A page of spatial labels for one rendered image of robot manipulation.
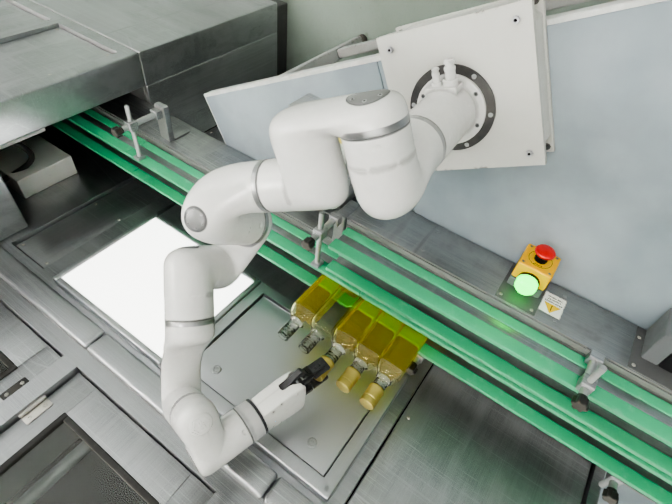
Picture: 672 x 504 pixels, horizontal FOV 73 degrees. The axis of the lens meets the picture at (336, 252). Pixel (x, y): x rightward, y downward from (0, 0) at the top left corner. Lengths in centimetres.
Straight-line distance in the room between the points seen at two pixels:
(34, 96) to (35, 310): 56
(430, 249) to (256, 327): 48
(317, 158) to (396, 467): 72
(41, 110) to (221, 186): 85
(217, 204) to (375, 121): 29
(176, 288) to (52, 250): 78
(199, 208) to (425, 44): 47
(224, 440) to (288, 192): 46
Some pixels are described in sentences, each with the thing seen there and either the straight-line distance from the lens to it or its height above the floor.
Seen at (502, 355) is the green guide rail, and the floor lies 92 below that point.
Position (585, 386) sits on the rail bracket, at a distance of 95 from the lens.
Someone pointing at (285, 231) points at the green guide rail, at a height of 91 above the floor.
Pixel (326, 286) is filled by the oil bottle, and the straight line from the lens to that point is 108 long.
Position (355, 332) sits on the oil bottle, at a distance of 101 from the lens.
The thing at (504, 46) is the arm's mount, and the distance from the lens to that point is 82.
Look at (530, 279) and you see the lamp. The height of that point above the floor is 84.
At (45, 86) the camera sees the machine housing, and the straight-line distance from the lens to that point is 149.
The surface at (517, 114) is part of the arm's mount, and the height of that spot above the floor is 82.
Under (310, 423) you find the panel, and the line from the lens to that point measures 107.
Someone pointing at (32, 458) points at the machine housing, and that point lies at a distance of 121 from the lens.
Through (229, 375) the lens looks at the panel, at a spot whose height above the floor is 124.
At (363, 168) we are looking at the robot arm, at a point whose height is 114.
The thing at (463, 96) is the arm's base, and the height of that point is 85.
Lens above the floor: 157
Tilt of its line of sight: 37 degrees down
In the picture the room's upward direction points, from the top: 135 degrees counter-clockwise
